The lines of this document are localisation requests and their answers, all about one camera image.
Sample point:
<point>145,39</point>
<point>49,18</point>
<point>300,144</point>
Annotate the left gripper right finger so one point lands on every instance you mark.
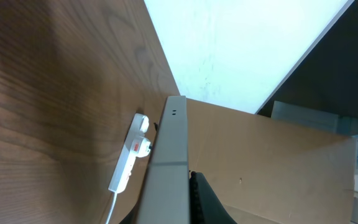
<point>205,207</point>

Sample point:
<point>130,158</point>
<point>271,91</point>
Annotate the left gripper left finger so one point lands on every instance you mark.
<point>128,219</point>

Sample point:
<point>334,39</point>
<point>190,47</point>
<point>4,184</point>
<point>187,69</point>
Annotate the white power strip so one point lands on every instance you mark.
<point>136,145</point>

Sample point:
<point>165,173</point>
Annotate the cardboard barrier panel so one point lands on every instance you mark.
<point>269,171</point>

